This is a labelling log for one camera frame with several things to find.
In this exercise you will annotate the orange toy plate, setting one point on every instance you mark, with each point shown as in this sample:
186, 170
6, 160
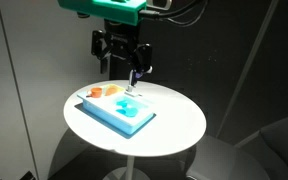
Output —
110, 90

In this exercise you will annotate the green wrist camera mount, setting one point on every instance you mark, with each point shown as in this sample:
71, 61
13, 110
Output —
107, 8

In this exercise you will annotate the blue toy plate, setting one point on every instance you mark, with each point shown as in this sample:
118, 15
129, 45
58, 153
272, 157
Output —
131, 112

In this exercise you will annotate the white table pedestal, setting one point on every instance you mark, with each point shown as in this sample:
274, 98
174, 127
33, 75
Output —
130, 170

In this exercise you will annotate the grey upholstered chair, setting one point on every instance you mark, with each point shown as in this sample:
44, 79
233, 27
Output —
250, 156

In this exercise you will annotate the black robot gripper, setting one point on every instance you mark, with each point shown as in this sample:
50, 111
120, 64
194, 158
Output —
120, 36

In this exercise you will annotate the white toy faucet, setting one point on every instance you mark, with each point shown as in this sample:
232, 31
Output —
132, 89

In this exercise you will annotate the light blue toy sink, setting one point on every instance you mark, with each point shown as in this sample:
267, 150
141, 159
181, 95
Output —
117, 116

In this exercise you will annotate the blue toy mug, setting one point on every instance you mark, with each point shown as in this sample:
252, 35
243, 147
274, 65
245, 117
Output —
121, 103

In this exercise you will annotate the slanted metal pole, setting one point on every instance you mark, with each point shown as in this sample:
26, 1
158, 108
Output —
247, 66

